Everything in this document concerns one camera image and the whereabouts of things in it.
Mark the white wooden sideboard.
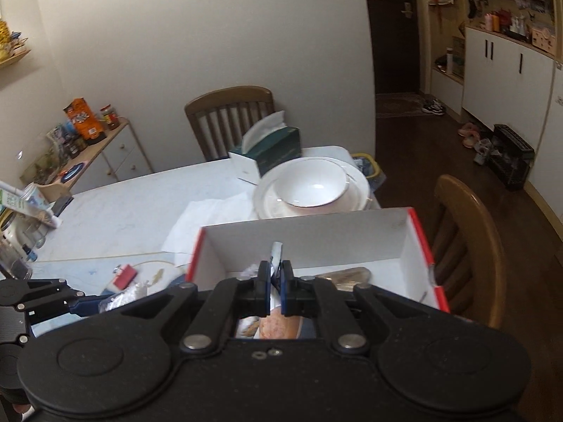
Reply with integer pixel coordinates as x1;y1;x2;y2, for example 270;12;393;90
19;117;156;197

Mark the pink binder clip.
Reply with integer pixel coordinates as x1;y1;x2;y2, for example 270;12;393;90
112;264;138;290

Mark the orange snack bag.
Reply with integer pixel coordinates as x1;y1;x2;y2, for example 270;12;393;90
64;98;106;145

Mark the white green tall package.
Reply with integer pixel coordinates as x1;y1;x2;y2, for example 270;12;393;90
1;181;61;229

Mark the silver blue fish packet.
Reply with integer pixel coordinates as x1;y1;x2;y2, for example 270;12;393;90
235;241;318;340

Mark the red lid jar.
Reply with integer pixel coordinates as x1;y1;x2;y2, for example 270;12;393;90
100;104;120;130

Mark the white green tissue box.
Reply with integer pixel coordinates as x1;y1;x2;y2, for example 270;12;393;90
229;110;303;185

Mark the silver foil snack packet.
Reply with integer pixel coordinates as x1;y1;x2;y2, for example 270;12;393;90
318;267;371;292

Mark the white paper napkin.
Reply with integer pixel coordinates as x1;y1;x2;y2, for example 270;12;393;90
161;193;257;267

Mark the cotton swab pack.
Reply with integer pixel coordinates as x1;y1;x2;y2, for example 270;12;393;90
98;281;149;313

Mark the white wall cabinet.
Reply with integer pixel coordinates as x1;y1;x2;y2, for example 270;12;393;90
413;0;563;221

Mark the red cardboard box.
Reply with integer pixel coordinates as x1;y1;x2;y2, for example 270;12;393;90
186;208;449;311

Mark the brown wooden chair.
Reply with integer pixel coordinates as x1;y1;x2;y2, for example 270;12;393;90
184;85;275;161

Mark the glass jar with dark contents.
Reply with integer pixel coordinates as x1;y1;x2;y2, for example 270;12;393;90
0;238;32;280

